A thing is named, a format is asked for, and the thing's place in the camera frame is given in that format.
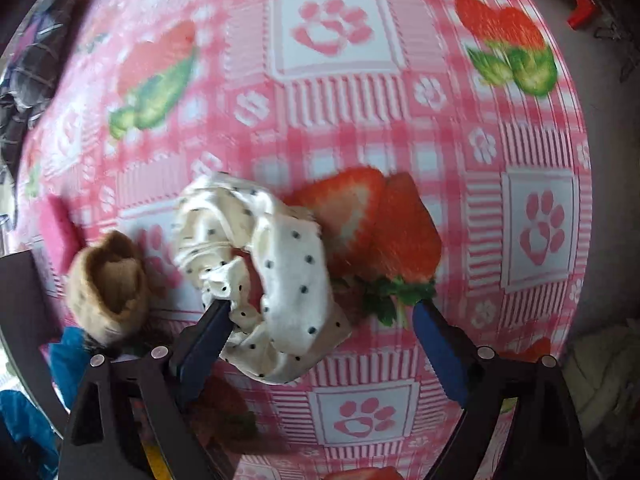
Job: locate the pink strawberry print tablecloth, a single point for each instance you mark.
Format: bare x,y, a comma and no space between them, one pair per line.
350,110

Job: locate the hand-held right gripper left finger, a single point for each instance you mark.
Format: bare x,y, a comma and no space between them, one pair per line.
210,332

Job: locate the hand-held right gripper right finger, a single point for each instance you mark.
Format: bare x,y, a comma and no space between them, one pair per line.
440,347

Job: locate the white polka dot scrunchie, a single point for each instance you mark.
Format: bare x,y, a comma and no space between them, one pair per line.
290,280

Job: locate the grey plaid shirt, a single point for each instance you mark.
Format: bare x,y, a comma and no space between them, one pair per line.
25,85

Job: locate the pink sponge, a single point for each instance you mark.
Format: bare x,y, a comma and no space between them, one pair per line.
57,230

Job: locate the tan sock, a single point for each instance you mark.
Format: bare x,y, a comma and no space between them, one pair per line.
95,285

